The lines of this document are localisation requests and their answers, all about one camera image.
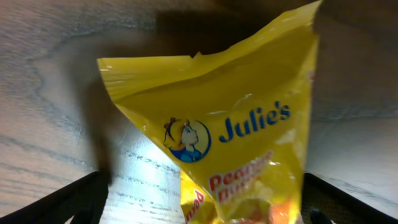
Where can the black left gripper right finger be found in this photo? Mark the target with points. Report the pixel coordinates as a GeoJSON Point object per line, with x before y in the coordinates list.
{"type": "Point", "coordinates": [324, 203]}

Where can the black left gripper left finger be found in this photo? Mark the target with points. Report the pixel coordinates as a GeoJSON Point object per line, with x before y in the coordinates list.
{"type": "Point", "coordinates": [82, 201]}

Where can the yellow Julie's peanut butter packet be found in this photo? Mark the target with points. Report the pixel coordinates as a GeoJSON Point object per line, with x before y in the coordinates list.
{"type": "Point", "coordinates": [235, 122]}

